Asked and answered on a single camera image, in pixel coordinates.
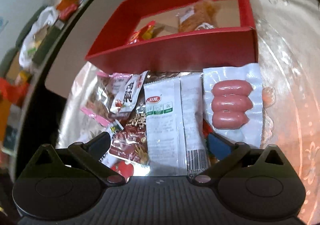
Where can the red cardboard box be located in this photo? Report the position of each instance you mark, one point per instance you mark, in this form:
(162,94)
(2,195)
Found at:
(233,43)

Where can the beige coffee table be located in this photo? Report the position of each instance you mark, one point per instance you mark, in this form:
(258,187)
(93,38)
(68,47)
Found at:
(49,89)

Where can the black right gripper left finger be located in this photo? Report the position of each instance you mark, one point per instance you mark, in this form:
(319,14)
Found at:
(89,155)

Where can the white red fish snack packet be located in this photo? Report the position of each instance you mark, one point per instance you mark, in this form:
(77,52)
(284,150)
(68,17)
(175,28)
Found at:
(125,100)

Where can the dark green box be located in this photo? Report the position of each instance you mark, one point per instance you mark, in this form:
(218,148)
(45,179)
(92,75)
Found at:
(52,34)

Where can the clear brown pastry package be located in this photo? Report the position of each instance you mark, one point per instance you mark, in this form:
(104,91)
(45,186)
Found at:
(198,16)

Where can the pink clear nut bag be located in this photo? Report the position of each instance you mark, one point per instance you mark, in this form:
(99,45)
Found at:
(100,95)

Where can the white plastic bag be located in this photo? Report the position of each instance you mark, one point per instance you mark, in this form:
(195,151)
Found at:
(37,29)

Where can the pink sausage vacuum pack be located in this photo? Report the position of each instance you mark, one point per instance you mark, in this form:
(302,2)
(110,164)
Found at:
(232,102)

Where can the red tomato snack packet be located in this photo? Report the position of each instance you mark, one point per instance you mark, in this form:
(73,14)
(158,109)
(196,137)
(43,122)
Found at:
(124,169)

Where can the dark red snack packet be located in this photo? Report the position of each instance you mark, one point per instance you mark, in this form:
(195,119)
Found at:
(130,144)

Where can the red gummy candy bag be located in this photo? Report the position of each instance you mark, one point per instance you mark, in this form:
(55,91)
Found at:
(143,34)

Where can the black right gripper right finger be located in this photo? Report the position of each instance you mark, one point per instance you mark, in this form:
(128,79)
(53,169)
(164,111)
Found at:
(229,156)

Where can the white green snack packet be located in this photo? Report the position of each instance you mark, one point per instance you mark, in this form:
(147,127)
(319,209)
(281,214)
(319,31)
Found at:
(174,126)

